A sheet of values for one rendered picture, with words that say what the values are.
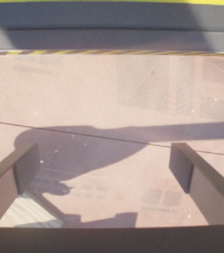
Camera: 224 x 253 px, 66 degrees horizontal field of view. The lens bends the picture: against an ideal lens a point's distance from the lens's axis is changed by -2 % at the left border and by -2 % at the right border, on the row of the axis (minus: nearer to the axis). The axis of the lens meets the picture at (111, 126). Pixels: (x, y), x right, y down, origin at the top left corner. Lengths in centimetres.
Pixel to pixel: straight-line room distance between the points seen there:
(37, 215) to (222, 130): 68
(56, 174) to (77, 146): 12
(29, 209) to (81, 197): 18
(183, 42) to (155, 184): 51
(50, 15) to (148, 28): 10
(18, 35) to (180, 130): 49
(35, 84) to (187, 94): 44
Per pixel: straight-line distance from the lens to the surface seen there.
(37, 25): 21
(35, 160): 17
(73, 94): 52
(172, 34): 20
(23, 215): 74
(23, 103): 57
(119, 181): 62
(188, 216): 77
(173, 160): 17
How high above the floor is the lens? 51
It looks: 74 degrees down
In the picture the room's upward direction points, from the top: 177 degrees clockwise
